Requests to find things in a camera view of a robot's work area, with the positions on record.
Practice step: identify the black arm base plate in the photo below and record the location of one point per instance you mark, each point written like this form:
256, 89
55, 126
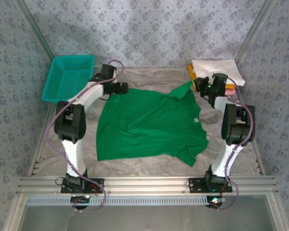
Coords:
195, 186
98, 184

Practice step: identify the aluminium mounting rail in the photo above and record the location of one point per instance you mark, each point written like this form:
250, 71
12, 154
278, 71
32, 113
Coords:
147, 185

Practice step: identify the small circuit board with LED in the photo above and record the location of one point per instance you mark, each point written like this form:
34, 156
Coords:
80, 200
215, 200

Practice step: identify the pink folded t-shirt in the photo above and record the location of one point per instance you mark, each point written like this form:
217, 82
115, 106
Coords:
230, 92

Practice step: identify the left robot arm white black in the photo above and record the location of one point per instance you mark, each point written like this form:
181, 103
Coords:
72, 154

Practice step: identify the aluminium frame post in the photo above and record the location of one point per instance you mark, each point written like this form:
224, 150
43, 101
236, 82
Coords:
255, 31

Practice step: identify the green t-shirt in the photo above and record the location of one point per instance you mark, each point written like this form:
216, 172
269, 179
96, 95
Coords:
147, 120

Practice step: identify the teal plastic basket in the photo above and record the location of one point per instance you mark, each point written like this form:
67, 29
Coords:
67, 77

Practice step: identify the white folded t-shirt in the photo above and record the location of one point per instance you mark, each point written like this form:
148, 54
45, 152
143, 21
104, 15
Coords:
207, 68

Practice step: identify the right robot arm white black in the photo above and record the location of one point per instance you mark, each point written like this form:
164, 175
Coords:
225, 156

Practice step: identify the orange folded t-shirt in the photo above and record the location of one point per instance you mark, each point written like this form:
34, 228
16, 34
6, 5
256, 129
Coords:
191, 72

